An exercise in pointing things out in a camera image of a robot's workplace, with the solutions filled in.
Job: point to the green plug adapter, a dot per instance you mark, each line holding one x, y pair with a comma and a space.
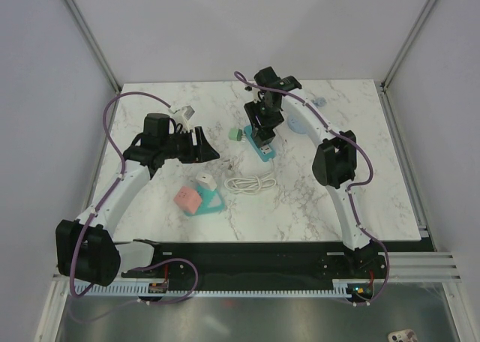
236, 134

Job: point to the black cube charger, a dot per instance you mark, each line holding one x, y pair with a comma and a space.
262, 136

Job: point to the right aluminium frame post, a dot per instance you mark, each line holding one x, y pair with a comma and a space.
416, 29

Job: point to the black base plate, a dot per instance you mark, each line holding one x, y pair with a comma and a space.
255, 265

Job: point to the pink cube socket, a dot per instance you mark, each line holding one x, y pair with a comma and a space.
188, 200

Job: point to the white charger plug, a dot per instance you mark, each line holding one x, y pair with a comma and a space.
206, 181

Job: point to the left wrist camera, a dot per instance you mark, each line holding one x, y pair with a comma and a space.
183, 116

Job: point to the white cable duct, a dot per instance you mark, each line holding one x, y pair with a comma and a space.
154, 288

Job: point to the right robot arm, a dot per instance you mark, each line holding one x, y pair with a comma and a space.
334, 164

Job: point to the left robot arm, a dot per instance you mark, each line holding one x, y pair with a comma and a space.
85, 247

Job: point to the aluminium frame post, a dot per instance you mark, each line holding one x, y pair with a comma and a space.
92, 44
416, 29

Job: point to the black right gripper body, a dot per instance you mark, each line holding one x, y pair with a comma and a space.
267, 116

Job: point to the left aluminium frame post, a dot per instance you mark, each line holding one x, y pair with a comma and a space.
92, 44

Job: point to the blue round power strip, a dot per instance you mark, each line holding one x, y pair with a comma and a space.
295, 126

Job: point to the teal triangular power strip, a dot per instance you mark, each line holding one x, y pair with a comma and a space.
212, 202

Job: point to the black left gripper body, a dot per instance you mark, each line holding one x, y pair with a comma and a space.
187, 152

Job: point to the blue rectangular power strip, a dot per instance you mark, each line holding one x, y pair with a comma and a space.
266, 153

